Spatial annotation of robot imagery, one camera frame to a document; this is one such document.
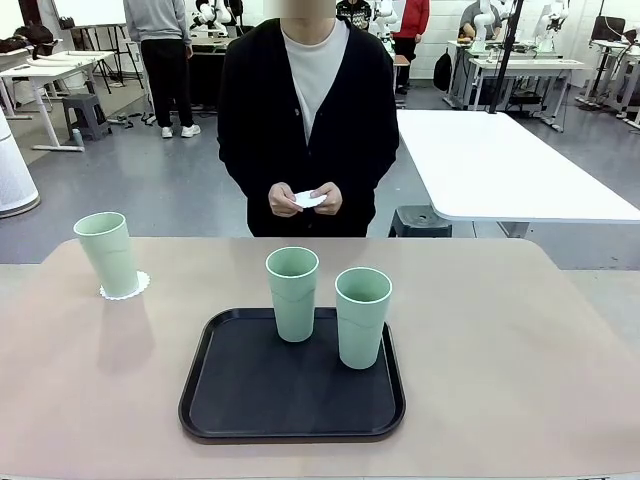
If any person's right hand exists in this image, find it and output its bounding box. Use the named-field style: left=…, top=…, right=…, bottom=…
left=267, top=181, right=307, bottom=218

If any person's left hand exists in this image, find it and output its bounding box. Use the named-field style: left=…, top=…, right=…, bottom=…
left=308, top=182, right=344, bottom=217

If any white scalloped paper coaster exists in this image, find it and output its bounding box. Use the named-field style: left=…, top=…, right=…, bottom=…
left=292, top=189, right=327, bottom=210
left=98, top=269, right=152, bottom=301

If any pale green plastic cup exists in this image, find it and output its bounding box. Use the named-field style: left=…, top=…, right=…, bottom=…
left=72, top=211, right=141, bottom=296
left=334, top=267, right=393, bottom=371
left=264, top=246, right=321, bottom=344

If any person in black cardigan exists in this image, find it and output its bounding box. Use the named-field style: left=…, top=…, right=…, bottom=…
left=216, top=0, right=401, bottom=239

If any black plastic step stool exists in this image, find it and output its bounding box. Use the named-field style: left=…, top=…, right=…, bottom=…
left=388, top=204, right=454, bottom=239

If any black backpack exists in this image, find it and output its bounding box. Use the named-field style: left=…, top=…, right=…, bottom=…
left=432, top=48, right=454, bottom=93

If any person in grey hoodie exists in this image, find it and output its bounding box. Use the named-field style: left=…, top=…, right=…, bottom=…
left=123, top=0, right=202, bottom=140

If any large white table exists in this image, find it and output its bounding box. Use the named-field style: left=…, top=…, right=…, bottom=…
left=394, top=109, right=640, bottom=241

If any person in patterned sweater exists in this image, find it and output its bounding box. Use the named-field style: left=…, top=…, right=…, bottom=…
left=335, top=0, right=374, bottom=31

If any black plastic serving tray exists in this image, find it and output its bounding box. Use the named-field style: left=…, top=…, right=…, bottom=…
left=177, top=306, right=407, bottom=445

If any person in red top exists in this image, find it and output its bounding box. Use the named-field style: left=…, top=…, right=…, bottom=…
left=392, top=0, right=431, bottom=96

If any grey plastic step stool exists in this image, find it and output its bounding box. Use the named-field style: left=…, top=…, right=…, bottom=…
left=61, top=93, right=113, bottom=142

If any black stand pole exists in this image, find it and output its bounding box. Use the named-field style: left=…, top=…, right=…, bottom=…
left=487, top=0, right=525, bottom=115

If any seated person in grey shirt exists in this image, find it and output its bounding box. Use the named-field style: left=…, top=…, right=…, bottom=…
left=458, top=0, right=504, bottom=41

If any white workbench desk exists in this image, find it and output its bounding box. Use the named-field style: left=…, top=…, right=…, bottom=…
left=467, top=55, right=586, bottom=134

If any whiteboard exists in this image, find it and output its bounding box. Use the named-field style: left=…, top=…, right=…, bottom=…
left=52, top=0, right=127, bottom=29

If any white cylindrical air purifier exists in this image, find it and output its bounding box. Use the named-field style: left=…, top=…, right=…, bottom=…
left=0, top=107, right=41, bottom=220

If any black bag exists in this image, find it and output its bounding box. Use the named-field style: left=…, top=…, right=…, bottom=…
left=12, top=23, right=55, bottom=46

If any black computer monitor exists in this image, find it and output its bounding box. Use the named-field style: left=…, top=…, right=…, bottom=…
left=592, top=15, right=627, bottom=42

